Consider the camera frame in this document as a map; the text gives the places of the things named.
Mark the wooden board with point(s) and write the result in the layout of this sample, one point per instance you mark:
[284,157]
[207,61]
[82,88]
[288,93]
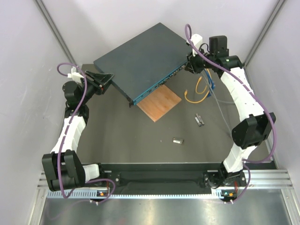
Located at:
[159,102]

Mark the dark blue network switch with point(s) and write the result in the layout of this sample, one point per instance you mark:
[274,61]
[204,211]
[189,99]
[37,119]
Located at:
[145,62]

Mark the dark transceiver module pair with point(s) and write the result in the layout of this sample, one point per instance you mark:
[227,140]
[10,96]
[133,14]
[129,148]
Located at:
[199,120]

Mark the silver transceiver module bottom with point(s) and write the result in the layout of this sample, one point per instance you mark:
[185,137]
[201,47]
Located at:
[178,140]

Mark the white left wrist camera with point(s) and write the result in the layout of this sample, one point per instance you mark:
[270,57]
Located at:
[75,76]

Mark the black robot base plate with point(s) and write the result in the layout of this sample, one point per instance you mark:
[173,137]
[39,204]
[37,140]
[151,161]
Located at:
[167,178]

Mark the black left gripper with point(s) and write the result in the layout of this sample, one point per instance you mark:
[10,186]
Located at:
[101,78]

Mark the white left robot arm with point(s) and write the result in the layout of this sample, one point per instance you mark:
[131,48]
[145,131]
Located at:
[62,166]

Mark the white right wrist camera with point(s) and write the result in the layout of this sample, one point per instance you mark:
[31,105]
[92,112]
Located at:
[197,41]

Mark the grey slotted cable duct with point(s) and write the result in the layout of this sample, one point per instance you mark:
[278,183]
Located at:
[102,192]

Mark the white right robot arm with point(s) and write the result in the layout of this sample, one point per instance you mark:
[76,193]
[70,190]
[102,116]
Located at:
[254,126]

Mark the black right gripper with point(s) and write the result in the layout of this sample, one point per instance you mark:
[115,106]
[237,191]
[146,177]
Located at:
[191,66]

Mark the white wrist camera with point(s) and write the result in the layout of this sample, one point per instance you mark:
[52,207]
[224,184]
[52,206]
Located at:
[75,76]
[197,41]

